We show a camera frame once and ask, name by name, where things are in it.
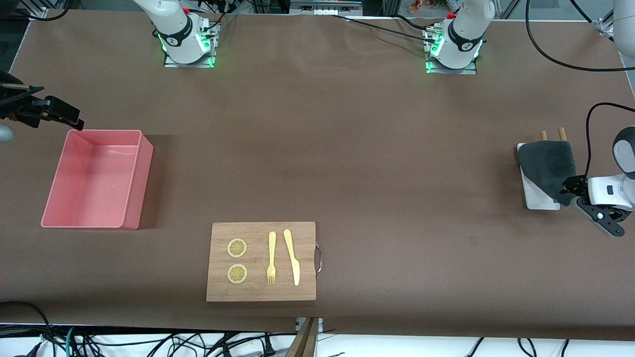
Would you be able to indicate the yellow plastic knife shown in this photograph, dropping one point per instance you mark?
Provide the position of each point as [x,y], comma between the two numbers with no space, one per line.
[292,258]

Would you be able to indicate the wooden cutting board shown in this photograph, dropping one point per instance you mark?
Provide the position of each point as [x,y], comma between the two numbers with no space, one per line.
[258,292]

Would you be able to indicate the small metal bracket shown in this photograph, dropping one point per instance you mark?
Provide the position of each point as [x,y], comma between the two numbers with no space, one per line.
[299,325]

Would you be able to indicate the white rectangular tray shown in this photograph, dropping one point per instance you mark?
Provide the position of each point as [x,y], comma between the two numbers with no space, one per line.
[538,198]

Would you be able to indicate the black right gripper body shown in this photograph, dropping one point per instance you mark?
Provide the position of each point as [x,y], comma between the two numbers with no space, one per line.
[16,110]

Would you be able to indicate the wooden post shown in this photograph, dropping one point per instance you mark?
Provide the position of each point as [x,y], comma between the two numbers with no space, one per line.
[303,344]

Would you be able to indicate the wooden cloth rack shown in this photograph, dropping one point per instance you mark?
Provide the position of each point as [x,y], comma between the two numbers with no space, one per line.
[562,134]

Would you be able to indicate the pink plastic bin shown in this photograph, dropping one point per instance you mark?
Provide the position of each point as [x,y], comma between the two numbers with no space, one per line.
[94,178]

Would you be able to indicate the yellow plastic fork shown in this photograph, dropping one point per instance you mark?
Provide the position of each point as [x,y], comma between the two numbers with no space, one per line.
[272,248]

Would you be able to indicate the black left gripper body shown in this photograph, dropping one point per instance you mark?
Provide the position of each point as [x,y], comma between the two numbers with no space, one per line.
[575,185]

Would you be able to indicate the grey cloth with pink side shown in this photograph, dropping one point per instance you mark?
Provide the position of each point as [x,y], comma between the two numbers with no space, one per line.
[545,163]

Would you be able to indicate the lemon slice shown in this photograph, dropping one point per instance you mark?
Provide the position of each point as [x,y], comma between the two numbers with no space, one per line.
[237,248]
[237,274]

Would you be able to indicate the black power plug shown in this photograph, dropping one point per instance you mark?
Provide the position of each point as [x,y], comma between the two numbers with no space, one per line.
[269,347]

